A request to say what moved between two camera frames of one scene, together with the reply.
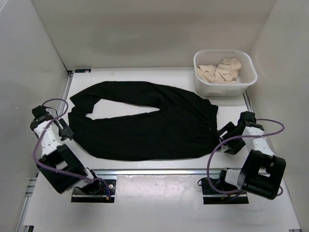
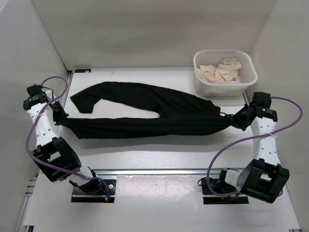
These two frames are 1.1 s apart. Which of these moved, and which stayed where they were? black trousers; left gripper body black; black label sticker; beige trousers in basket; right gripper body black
Moved: right gripper body black; black trousers; left gripper body black
Stayed: beige trousers in basket; black label sticker
